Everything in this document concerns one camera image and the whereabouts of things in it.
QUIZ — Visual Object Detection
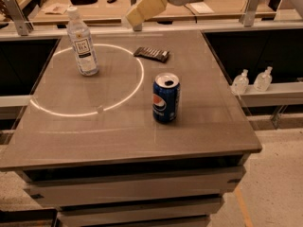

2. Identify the blue pepsi can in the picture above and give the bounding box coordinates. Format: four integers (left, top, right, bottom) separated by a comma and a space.
152, 73, 181, 123

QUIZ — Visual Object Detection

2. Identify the black object on desk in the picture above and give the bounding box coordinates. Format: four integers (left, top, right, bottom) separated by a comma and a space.
70, 0, 98, 6

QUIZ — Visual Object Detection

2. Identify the brown paper envelope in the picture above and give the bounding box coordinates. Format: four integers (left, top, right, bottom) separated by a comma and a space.
43, 3, 69, 15

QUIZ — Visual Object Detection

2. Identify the right metal bracket post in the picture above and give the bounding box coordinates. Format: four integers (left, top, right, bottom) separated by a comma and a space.
240, 0, 259, 27

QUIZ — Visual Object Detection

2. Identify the lower cabinet drawer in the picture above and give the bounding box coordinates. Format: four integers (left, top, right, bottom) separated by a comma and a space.
58, 198, 223, 227

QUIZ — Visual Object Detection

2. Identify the sanitizer pump bottle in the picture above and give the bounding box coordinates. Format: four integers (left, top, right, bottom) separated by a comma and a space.
254, 66, 273, 92
231, 69, 249, 95

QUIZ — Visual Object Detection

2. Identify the small black remote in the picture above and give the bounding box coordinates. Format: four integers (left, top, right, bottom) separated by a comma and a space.
107, 0, 116, 4

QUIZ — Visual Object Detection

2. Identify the left metal bracket post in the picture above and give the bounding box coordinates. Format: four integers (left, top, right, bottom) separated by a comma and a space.
3, 0, 33, 36

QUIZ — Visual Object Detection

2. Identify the clear plastic tea bottle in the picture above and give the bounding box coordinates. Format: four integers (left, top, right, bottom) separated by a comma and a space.
67, 7, 98, 76

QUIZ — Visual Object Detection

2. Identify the white paper sheet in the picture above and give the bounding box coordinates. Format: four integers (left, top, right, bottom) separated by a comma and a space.
190, 2, 214, 14

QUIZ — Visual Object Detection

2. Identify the right sanitizer pump bottle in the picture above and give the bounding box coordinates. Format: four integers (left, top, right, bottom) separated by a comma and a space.
254, 66, 273, 92

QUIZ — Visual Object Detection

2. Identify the upper cabinet drawer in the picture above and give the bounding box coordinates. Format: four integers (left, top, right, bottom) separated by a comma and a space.
26, 166, 245, 207

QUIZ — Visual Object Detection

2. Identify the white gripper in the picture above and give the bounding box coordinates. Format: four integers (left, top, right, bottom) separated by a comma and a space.
125, 0, 202, 27

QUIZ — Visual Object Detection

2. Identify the cabinet drawer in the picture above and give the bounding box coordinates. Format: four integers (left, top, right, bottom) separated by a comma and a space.
26, 166, 245, 207
58, 198, 223, 227

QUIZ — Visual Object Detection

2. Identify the dark snack bar wrapper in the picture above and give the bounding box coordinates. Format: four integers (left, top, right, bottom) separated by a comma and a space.
134, 47, 169, 63

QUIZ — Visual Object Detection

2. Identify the left sanitizer pump bottle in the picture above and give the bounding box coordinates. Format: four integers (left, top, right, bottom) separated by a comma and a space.
231, 69, 249, 95

